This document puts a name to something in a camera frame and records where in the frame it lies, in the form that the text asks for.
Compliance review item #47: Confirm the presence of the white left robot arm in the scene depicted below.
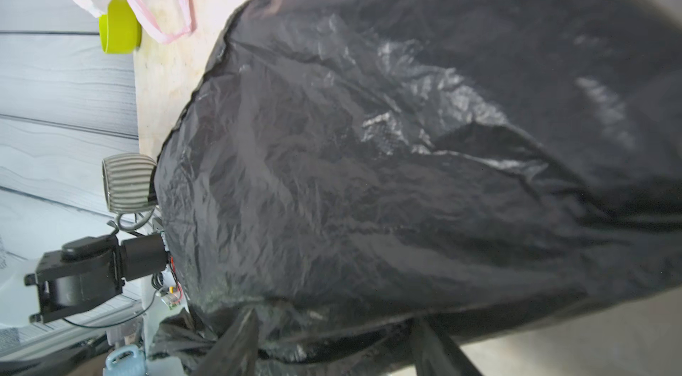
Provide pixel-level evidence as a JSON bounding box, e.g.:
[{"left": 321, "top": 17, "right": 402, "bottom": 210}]
[{"left": 24, "top": 234, "right": 169, "bottom": 324}]

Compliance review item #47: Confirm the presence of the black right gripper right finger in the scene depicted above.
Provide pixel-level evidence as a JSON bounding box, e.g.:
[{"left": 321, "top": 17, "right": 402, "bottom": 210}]
[{"left": 410, "top": 318, "right": 482, "bottom": 376}]

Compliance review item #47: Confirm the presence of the silver ribbed metal cup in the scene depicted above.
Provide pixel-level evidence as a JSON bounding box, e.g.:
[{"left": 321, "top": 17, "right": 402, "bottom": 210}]
[{"left": 102, "top": 153, "right": 158, "bottom": 214}]

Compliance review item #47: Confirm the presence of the green plastic bowl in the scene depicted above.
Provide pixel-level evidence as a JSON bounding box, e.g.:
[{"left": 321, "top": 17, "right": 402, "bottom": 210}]
[{"left": 98, "top": 0, "right": 142, "bottom": 55}]

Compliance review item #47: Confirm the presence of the black plastic bag knotted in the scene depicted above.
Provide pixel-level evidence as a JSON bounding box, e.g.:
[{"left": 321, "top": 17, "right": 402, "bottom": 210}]
[{"left": 150, "top": 0, "right": 681, "bottom": 375}]

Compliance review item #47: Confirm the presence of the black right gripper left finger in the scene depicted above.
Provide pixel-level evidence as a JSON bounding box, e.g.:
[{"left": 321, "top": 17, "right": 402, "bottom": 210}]
[{"left": 191, "top": 310, "right": 259, "bottom": 376}]

